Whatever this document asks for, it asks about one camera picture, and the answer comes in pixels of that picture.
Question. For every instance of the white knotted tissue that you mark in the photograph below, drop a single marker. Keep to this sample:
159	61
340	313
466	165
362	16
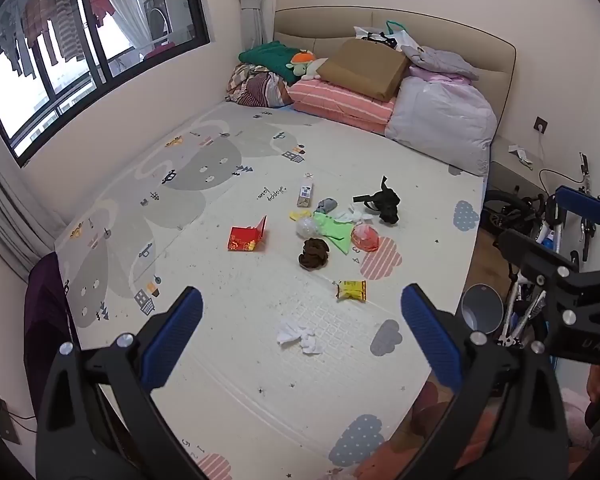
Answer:
355	214

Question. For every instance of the green plush toy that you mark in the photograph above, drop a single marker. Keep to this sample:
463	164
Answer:
305	64

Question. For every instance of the white paper slip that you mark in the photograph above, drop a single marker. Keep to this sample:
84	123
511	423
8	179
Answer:
520	152

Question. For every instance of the pink fluffy slipper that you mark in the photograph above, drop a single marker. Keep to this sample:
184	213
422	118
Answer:
577	415

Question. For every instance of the black framed window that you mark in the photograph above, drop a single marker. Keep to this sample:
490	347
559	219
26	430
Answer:
105	67

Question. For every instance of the wall socket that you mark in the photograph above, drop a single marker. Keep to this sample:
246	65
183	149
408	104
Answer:
541	125

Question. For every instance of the clear plastic bag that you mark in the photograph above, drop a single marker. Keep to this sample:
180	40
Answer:
305	228

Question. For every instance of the grey trash bin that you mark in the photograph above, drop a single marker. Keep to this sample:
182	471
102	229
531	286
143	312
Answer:
487	310

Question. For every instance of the purple bed sheet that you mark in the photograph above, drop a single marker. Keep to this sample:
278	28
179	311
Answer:
45	310

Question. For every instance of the grey sock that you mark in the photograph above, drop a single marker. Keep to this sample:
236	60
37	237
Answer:
327	205

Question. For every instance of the grey nightstand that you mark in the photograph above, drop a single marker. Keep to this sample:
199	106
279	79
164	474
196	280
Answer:
505	170

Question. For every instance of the lilac bagged duvet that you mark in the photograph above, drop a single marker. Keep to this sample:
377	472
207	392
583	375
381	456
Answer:
440	120

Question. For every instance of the pink striped quilt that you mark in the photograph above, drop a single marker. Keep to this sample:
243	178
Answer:
340	102

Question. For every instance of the red paper box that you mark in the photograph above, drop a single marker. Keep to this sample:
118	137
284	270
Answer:
242	240

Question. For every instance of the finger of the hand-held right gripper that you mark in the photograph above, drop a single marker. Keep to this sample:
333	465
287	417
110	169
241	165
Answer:
580	202
530	255

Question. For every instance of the white shopping bag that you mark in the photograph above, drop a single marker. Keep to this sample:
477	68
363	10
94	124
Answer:
402	39

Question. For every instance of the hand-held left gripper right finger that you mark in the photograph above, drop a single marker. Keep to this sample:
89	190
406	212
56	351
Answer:
430	335

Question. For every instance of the row of hanging clothes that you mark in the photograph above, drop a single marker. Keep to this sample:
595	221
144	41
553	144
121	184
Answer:
65	15

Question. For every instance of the white bicycle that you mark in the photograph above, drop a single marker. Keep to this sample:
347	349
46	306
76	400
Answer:
550	232

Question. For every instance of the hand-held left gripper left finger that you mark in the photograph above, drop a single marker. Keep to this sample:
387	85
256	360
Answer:
177	330

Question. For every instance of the yellow snack packet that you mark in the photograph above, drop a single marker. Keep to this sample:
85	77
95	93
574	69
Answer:
351	290

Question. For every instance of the yellow bow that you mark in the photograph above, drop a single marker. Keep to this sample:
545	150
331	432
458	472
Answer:
297	216

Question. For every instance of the black folding umbrella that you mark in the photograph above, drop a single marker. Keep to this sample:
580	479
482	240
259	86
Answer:
386	202

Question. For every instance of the striped blanket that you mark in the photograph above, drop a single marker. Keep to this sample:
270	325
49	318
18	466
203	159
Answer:
260	91

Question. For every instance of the beige bed headboard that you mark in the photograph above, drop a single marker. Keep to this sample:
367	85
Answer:
455	30

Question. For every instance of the green knitted cloth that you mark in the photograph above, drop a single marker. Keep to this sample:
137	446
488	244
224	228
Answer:
267	60

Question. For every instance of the printed play mat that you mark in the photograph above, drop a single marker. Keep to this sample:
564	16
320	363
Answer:
260	285

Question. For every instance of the pink drink carton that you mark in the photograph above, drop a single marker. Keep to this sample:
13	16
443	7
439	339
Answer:
306	195

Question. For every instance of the person's bare leg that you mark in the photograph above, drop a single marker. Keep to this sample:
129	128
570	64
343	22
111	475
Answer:
435	435

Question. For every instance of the brown hair scrunchie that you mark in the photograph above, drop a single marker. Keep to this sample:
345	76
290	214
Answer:
314	255

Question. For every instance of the brown cushion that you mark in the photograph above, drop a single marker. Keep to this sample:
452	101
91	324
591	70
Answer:
365	67

